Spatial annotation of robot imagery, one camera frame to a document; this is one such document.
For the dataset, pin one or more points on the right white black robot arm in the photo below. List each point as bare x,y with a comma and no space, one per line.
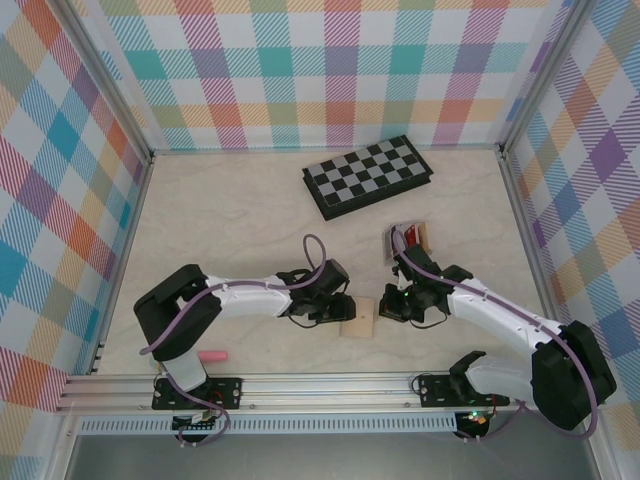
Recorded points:
500,315

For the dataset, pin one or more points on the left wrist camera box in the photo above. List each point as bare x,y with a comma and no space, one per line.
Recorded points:
334,274

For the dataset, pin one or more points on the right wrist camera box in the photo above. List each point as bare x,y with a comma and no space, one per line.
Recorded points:
417,260

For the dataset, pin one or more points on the wide aluminium base rail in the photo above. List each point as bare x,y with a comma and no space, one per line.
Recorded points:
325,392

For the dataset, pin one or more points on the aluminium frame post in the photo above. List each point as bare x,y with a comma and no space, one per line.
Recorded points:
107,80
542,80

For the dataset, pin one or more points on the black folding chess board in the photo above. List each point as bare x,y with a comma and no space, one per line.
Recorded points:
367,172

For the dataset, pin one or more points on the pink cylinder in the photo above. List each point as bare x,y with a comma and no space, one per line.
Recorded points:
214,356

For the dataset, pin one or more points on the small circuit board with LEDs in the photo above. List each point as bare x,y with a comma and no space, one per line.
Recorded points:
475,417

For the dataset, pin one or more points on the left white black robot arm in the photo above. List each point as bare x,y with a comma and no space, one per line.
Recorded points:
255,300

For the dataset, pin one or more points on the aluminium frame rail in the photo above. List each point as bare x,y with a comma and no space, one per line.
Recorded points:
127,250
525,225
225,150

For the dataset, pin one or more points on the grey metal panel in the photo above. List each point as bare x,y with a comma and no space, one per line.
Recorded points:
325,460

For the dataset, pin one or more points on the grey white credit card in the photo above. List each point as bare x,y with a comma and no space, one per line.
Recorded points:
390,247

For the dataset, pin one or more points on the small green circuit board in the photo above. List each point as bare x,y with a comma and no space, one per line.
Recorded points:
197,422

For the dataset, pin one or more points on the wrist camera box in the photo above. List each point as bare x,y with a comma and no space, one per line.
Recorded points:
417,260
334,274

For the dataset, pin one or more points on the red credit card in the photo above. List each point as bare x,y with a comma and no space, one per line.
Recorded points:
411,235

